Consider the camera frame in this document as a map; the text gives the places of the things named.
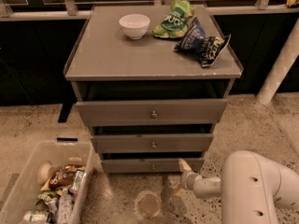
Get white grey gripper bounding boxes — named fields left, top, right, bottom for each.
left=175, top=159, right=203, bottom=196

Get grey bottom drawer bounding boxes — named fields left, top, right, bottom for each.
left=101, top=157, right=206, bottom=175

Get grey drawer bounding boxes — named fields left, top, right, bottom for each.
left=91, top=133, right=213, bottom=153
left=101, top=157, right=206, bottom=175
left=76, top=99, right=227, bottom=127

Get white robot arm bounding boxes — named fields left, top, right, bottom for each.
left=178, top=150, right=299, bottom=224

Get grey middle drawer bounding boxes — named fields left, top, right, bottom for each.
left=91, top=133, right=213, bottom=153

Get grey top drawer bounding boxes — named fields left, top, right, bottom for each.
left=76, top=99, right=227, bottom=127

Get grey wooden drawer cabinet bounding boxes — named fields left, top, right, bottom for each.
left=64, top=6, right=242, bottom=171

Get round floor drain cover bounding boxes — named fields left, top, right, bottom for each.
left=135, top=191, right=162, bottom=219

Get green white snack packet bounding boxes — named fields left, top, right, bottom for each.
left=69, top=170, right=86, bottom=194

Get clear plastic water bottle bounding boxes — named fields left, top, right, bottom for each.
left=57, top=188, right=73, bottom=224

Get brown snack bag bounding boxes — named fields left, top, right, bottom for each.
left=41, top=165, right=86, bottom=191

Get clear plastic storage bin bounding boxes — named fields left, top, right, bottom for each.
left=0, top=141, right=93, bottom=224

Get black yellow chip bag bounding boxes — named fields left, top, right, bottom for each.
left=197, top=35, right=231, bottom=68

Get blue chip bag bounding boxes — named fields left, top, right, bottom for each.
left=174, top=17, right=206, bottom=52

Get beige upturned bowl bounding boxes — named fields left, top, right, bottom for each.
left=36, top=161, right=55, bottom=185

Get green chip bag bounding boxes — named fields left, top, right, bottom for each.
left=152, top=0, right=194, bottom=39

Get white ceramic bowl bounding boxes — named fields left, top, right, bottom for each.
left=119, top=14, right=150, bottom=40

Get white diagonal support pole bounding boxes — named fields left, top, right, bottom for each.
left=256, top=19, right=299, bottom=105

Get small yellow object on rail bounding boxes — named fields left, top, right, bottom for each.
left=286, top=0, right=299, bottom=7

